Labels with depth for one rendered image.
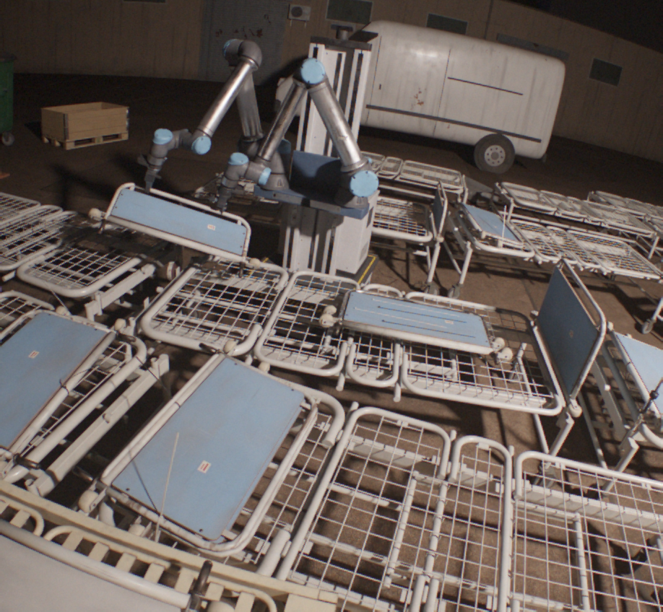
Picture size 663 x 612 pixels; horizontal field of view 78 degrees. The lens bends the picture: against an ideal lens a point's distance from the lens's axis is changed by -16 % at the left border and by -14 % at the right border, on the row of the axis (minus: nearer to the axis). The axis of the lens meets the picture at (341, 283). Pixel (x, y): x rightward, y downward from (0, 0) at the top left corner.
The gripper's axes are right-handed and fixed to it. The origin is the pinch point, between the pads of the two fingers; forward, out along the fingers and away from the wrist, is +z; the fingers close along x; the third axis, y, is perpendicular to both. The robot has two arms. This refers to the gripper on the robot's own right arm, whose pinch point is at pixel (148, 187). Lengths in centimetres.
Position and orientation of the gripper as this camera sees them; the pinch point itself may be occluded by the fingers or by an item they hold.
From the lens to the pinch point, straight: 258.9
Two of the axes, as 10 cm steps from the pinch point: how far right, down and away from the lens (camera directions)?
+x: -0.5, -7.0, 7.1
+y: 9.0, 2.8, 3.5
